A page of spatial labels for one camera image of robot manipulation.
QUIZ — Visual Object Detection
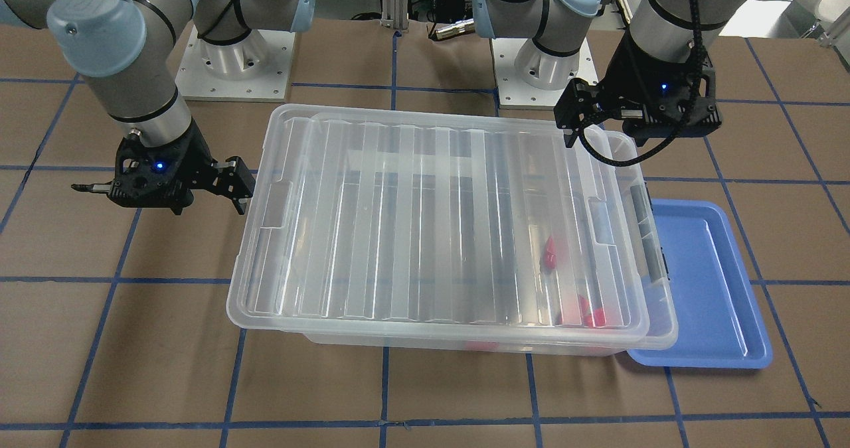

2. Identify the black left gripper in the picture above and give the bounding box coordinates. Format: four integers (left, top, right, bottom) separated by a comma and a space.
554, 37, 696, 149

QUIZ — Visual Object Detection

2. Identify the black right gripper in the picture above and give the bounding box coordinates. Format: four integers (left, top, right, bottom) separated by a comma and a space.
72, 121, 256, 216

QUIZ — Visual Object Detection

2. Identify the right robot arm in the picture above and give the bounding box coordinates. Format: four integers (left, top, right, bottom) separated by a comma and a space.
2, 0, 315, 215

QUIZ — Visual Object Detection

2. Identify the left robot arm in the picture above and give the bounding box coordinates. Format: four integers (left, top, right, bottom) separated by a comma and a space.
471, 0, 848, 147

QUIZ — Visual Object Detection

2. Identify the clear plastic box lid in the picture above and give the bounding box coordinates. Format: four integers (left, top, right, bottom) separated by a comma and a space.
227, 104, 651, 340

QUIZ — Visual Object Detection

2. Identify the clear plastic storage box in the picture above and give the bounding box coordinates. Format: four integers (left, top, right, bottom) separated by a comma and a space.
236, 113, 679, 357

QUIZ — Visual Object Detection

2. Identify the red block under lid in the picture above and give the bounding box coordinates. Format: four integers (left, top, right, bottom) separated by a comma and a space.
464, 341, 500, 352

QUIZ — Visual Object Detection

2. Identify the blue plastic tray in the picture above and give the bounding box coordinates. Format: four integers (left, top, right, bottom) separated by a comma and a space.
628, 199, 773, 370

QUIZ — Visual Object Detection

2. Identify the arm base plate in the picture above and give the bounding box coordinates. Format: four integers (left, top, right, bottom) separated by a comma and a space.
175, 28, 296, 104
491, 38, 599, 110

